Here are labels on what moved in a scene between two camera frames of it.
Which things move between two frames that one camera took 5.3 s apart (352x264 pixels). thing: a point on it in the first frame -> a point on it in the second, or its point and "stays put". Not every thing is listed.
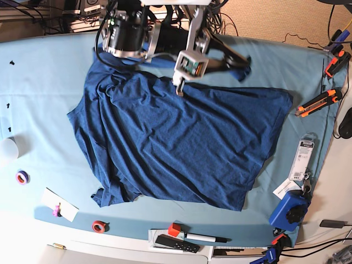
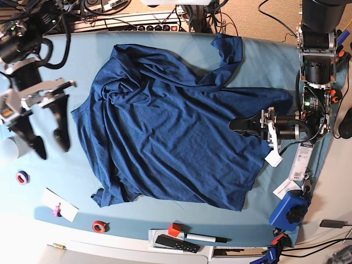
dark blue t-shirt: x=206 y=146 stays put
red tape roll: x=100 y=226 stays put
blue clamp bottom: x=270 y=256 stays put
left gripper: x=174 y=40 -> x=41 y=95
